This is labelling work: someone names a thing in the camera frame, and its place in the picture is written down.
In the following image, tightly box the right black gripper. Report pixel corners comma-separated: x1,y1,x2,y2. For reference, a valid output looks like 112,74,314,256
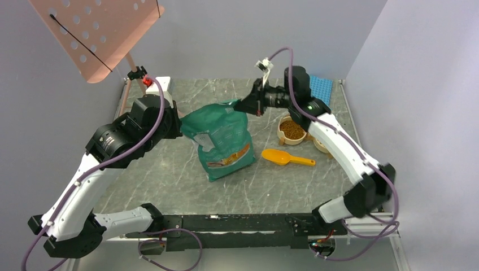
236,77,296,116

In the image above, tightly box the green dog food bag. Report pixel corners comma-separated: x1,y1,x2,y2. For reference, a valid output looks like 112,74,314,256
180,99,256,182

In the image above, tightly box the orange plastic scoop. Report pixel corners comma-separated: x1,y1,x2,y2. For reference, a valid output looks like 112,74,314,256
262,148,316,166

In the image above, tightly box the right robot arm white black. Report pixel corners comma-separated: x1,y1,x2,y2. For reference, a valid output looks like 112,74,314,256
234,62,395,235

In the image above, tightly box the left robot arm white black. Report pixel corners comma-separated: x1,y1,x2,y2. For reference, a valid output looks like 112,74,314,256
28,93,181,259

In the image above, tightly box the cream pet bowl left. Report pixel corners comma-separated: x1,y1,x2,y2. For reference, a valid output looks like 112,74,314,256
277,116,307,146

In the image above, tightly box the cream pet bowl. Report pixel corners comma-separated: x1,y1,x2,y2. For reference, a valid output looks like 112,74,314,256
312,138,333,159
277,116,307,146

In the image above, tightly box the cream pet bowl right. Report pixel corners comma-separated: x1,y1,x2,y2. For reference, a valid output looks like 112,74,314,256
312,138,333,159

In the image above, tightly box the blue perforated tray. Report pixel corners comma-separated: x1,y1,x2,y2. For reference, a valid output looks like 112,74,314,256
310,76,333,106

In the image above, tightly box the pink perforated music stand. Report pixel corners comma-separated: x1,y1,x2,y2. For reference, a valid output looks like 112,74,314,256
29,0,165,84

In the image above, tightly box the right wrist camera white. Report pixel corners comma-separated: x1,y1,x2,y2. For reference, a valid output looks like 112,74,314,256
255,58,274,87

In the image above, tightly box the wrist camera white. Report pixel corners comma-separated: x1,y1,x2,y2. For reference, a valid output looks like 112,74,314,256
142,76,173,104
255,58,274,87

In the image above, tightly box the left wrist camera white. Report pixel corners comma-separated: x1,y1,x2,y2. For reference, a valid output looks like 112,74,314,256
142,76,173,104

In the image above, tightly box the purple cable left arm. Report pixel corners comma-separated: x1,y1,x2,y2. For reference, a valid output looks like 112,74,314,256
20,75,166,271

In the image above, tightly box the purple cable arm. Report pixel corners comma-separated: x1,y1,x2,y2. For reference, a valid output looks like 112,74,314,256
268,46,400,239
20,75,166,271

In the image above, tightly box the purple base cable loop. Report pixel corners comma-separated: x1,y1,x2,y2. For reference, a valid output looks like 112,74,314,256
137,229,203,271

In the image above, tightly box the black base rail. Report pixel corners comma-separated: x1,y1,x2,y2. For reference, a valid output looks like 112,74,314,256
126,213,347,252

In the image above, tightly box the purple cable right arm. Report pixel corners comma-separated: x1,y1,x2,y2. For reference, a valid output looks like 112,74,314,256
268,46,400,239

